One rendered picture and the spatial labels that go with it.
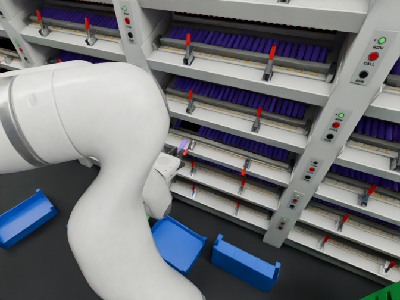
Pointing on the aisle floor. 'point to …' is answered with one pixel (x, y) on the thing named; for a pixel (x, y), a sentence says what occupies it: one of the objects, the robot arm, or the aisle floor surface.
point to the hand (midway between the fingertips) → (177, 153)
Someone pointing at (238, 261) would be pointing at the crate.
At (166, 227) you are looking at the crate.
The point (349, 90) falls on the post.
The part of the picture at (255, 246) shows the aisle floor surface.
